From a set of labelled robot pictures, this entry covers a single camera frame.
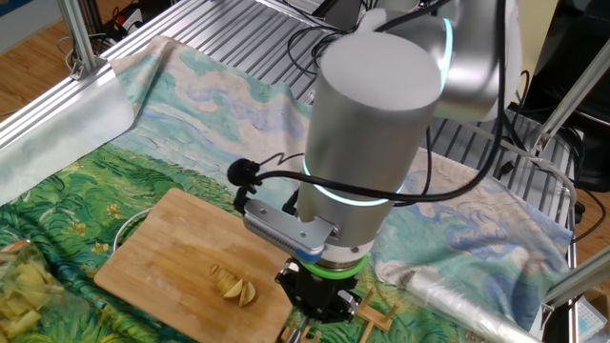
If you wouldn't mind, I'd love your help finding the aluminium frame beam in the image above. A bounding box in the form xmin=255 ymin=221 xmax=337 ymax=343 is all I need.
xmin=540 ymin=247 xmax=610 ymax=311

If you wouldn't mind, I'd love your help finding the power strip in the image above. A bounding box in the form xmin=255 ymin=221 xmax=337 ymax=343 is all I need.
xmin=112 ymin=4 xmax=144 ymax=37

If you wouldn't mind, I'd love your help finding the black monitor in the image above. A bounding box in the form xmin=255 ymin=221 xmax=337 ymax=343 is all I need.
xmin=521 ymin=0 xmax=610 ymax=192

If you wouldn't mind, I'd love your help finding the steel kitchen knife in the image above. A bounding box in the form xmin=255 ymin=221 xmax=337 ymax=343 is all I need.
xmin=285 ymin=318 xmax=309 ymax=343

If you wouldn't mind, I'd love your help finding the aluminium frame post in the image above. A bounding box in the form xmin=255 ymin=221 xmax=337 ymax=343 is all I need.
xmin=56 ymin=0 xmax=104 ymax=80
xmin=531 ymin=37 xmax=610 ymax=153

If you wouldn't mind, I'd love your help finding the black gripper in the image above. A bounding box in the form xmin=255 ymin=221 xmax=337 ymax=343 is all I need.
xmin=274 ymin=266 xmax=361 ymax=323

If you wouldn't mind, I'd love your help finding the black table cable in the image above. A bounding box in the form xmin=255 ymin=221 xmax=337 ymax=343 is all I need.
xmin=495 ymin=69 xmax=606 ymax=244

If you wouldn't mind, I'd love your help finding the rolled clear plastic film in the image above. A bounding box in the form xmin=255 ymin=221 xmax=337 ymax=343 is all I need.
xmin=404 ymin=266 xmax=544 ymax=343

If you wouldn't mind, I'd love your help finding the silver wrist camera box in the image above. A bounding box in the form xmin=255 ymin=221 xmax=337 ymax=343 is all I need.
xmin=242 ymin=198 xmax=340 ymax=264

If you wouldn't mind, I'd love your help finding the wooden peg rack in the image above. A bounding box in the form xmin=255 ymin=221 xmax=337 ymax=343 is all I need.
xmin=280 ymin=285 xmax=399 ymax=343

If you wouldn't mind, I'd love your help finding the bag of chopped potato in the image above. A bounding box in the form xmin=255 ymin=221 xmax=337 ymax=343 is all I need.
xmin=0 ymin=240 xmax=87 ymax=343

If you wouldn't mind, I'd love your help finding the white box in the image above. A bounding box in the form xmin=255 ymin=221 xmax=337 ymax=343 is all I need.
xmin=574 ymin=294 xmax=597 ymax=343

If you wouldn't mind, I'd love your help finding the grey hose cable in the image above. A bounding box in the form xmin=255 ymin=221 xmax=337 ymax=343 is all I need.
xmin=459 ymin=121 xmax=580 ymax=225

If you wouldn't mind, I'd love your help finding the green flange ring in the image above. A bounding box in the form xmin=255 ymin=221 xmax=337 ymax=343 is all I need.
xmin=298 ymin=254 xmax=371 ymax=281

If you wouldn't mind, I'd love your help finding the painted landscape tablecloth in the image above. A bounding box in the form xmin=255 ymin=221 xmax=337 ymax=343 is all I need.
xmin=0 ymin=35 xmax=576 ymax=343

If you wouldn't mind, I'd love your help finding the white wire loop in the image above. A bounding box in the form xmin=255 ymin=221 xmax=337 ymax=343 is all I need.
xmin=112 ymin=207 xmax=153 ymax=252

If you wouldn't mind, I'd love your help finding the wooden cutting board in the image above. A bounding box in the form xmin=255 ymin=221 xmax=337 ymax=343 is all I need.
xmin=93 ymin=187 xmax=295 ymax=343

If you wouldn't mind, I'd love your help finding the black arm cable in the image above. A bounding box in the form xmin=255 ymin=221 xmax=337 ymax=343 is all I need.
xmin=227 ymin=0 xmax=509 ymax=213

